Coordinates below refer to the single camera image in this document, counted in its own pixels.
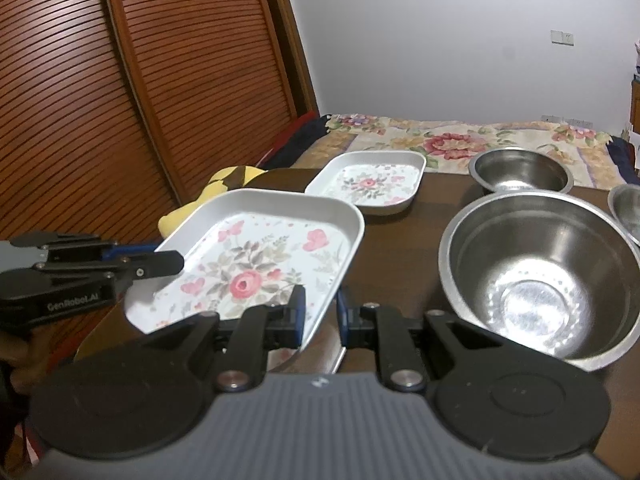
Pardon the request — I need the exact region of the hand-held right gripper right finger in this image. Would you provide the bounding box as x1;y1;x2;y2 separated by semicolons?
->
336;290;506;392

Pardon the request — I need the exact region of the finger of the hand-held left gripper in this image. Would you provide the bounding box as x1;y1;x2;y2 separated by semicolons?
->
35;250;185;301
10;231;160;262

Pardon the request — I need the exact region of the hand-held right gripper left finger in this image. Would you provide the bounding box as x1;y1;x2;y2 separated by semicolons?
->
142;285;307;393

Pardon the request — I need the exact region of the large floral white plate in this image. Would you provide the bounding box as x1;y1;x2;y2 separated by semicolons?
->
124;188;366;352

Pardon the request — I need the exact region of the small floral white plate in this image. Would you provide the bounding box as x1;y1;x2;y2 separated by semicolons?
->
305;150;427;216

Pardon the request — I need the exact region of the large steel bowl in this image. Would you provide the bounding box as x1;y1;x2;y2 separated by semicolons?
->
438;192;640;372

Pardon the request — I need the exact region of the medium steel bowl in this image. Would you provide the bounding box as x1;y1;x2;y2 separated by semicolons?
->
469;147;575;195

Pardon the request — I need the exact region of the small steel bowl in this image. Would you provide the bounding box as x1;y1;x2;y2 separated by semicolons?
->
607;184;640;247

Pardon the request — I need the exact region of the yellow plush toy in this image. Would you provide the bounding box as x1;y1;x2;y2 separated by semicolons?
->
159;165;269;237

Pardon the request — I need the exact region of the louvred wooden wardrobe door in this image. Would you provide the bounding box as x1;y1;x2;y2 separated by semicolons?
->
100;0;301;201
0;0;178;243

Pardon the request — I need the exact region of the red cloth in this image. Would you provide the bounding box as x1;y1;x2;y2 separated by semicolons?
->
270;110;321;161

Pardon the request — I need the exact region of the wooden wardrobe side panel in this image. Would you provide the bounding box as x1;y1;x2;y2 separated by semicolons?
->
254;0;321;118

